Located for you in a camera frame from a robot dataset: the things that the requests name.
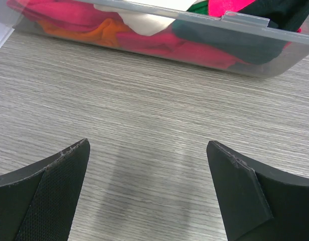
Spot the pink t shirt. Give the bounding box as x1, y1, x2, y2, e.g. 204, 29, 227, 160
7, 1, 289, 69

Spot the clear plastic storage bin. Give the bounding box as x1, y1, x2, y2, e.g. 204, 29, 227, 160
0, 1, 309, 77

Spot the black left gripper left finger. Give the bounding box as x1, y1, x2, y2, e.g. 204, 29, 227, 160
0, 139, 90, 240

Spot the green t shirt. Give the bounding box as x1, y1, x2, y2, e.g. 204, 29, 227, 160
187, 1, 209, 15

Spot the orange t shirt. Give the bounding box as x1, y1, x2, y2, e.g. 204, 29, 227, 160
38, 18, 132, 48

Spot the white t shirt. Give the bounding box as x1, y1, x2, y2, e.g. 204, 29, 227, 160
94, 5, 175, 36

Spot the black t shirt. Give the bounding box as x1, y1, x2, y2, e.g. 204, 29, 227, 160
172, 1, 309, 65

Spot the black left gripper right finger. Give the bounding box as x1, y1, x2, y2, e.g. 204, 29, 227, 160
206, 141, 309, 240

